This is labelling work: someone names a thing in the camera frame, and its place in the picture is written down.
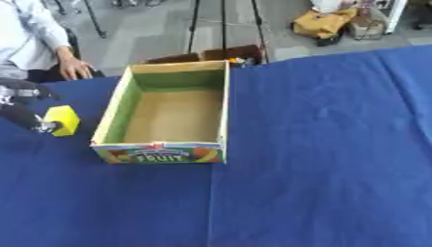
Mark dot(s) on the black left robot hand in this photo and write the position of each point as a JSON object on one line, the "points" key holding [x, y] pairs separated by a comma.
{"points": [[19, 112]]}

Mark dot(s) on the yellow block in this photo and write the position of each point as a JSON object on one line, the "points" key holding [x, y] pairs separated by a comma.
{"points": [[63, 120]]}

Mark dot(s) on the open cardboard box green inside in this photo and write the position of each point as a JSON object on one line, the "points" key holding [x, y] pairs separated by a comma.
{"points": [[169, 115]]}

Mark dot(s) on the brown cardboard box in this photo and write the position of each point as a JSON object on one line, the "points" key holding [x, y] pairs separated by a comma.
{"points": [[225, 54]]}

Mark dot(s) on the black chair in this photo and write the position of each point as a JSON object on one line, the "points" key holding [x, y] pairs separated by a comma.
{"points": [[64, 62]]}

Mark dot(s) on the person's hand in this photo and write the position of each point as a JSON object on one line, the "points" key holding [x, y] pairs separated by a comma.
{"points": [[74, 68]]}

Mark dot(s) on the person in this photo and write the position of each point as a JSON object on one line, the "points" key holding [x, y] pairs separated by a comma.
{"points": [[28, 35]]}

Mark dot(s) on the black stand leg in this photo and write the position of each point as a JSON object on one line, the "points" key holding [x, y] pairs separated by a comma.
{"points": [[94, 17]]}

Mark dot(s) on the black tripod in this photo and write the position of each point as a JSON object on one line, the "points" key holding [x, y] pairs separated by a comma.
{"points": [[224, 25]]}

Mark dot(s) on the yellow bag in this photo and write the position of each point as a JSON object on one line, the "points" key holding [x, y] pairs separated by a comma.
{"points": [[321, 23]]}

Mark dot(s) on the white furniture leg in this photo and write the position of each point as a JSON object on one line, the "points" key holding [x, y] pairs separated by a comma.
{"points": [[396, 14]]}

